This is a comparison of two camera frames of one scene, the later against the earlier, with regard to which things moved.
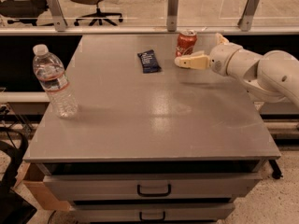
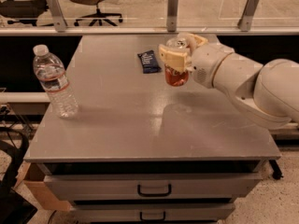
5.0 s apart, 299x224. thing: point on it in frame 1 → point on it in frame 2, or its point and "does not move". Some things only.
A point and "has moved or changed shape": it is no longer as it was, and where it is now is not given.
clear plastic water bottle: x=50 y=73 does not move
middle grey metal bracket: x=172 y=10 does not move
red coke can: x=186 y=41 has moved or changed shape
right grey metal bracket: x=246 y=21 does not move
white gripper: x=220 y=61 → x=207 y=63
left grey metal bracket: x=58 y=15 does not move
